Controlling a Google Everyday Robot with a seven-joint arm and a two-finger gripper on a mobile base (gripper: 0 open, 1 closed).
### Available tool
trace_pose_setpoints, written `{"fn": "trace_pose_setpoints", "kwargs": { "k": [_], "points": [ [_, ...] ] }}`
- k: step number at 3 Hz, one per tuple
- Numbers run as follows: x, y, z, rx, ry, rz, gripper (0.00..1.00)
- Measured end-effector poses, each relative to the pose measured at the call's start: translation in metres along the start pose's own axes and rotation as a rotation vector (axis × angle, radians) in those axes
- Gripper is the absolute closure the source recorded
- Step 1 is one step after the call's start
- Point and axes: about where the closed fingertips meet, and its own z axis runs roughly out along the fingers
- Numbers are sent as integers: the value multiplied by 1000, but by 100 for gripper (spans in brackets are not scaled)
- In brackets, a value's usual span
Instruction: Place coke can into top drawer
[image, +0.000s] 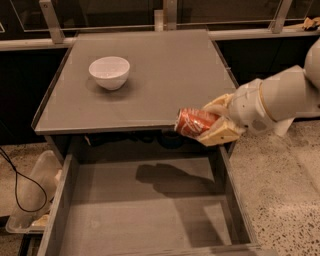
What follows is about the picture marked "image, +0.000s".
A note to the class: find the clear plastic bin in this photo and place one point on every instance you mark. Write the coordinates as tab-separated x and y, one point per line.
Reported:
35	196

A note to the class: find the white ceramic bowl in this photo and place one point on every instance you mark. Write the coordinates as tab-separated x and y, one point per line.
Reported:
110	72

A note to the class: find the metal railing with glass panels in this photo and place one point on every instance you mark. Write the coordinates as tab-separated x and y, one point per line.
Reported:
40	24

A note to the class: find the red coke can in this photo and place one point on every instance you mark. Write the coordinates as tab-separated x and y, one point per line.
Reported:
193	122

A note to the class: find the open grey top drawer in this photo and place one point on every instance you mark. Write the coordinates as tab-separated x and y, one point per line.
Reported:
133	199

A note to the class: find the grey cabinet with top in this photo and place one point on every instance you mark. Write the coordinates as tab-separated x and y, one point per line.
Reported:
168	71

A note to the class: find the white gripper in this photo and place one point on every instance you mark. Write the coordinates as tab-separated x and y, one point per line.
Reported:
248	106

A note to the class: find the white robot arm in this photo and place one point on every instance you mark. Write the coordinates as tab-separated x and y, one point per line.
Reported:
267	105

